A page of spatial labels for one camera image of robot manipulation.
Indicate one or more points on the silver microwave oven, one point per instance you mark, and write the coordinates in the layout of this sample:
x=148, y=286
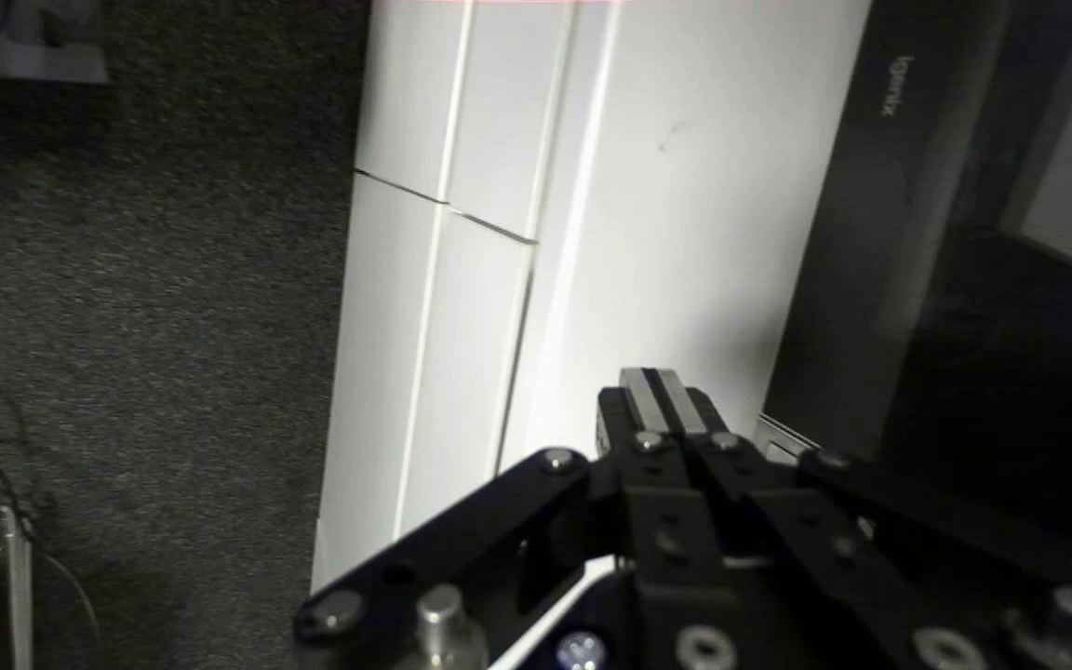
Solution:
x=932, y=247

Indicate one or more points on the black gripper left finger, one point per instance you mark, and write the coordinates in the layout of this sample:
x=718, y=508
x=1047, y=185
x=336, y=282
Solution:
x=462, y=546

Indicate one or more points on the white lower cabinets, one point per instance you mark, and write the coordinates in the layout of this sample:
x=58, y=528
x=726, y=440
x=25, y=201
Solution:
x=437, y=309

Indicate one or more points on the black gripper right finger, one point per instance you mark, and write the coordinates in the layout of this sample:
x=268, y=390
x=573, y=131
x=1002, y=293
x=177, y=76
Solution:
x=885, y=534

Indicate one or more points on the grey robot mounting table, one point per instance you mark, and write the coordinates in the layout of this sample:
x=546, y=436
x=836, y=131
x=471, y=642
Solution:
x=29, y=43

